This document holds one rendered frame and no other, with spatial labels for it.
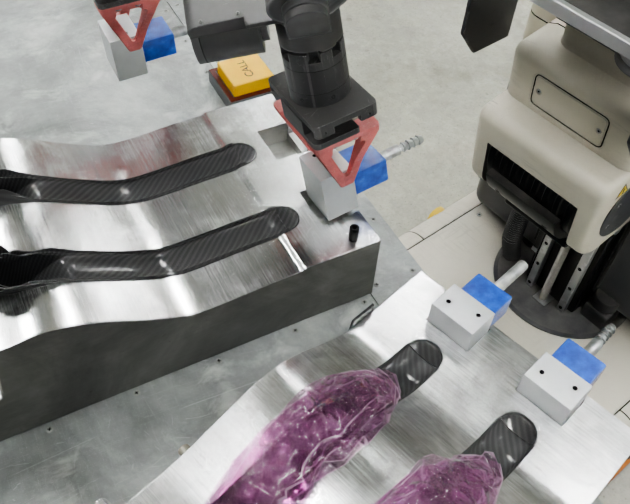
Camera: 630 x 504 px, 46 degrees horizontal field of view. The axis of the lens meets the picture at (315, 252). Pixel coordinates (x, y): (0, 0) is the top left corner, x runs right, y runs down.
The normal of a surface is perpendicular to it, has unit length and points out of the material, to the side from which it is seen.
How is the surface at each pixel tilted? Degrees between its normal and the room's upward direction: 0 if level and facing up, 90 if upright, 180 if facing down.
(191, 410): 0
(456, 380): 0
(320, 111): 12
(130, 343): 90
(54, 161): 28
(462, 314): 0
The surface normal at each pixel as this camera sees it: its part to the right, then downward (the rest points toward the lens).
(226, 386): 0.05, -0.65
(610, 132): -0.78, 0.54
